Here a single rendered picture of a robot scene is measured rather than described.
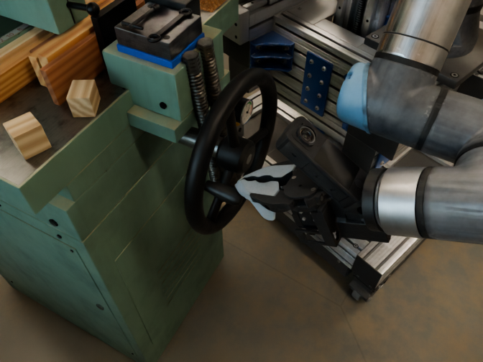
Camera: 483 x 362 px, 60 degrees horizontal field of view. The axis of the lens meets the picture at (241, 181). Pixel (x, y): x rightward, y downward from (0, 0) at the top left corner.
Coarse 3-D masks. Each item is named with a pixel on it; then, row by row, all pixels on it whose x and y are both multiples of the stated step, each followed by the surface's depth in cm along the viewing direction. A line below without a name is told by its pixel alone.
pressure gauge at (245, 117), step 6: (240, 102) 98; (246, 102) 98; (252, 102) 101; (234, 108) 98; (240, 108) 98; (246, 108) 99; (252, 108) 102; (240, 114) 98; (246, 114) 101; (240, 120) 99; (246, 120) 102
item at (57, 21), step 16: (0, 0) 67; (16, 0) 65; (32, 0) 63; (48, 0) 62; (64, 0) 64; (80, 0) 67; (16, 16) 67; (32, 16) 65; (48, 16) 64; (64, 16) 65; (80, 16) 68
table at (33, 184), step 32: (224, 32) 89; (32, 96) 66; (128, 96) 68; (0, 128) 62; (64, 128) 62; (96, 128) 64; (160, 128) 67; (0, 160) 57; (32, 160) 57; (64, 160) 60; (0, 192) 59; (32, 192) 57
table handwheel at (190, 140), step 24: (264, 72) 66; (240, 96) 60; (264, 96) 74; (216, 120) 57; (264, 120) 79; (192, 144) 72; (216, 144) 70; (240, 144) 68; (264, 144) 81; (192, 168) 58; (240, 168) 68; (192, 192) 59; (192, 216) 62; (216, 216) 71
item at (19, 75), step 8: (104, 0) 78; (136, 0) 84; (40, 40) 69; (16, 56) 66; (24, 56) 66; (8, 64) 65; (16, 64) 65; (24, 64) 66; (0, 72) 64; (8, 72) 64; (16, 72) 66; (24, 72) 67; (32, 72) 68; (0, 80) 64; (8, 80) 65; (16, 80) 66; (24, 80) 68; (0, 88) 64; (8, 88) 65; (16, 88) 67; (0, 96) 65; (8, 96) 66
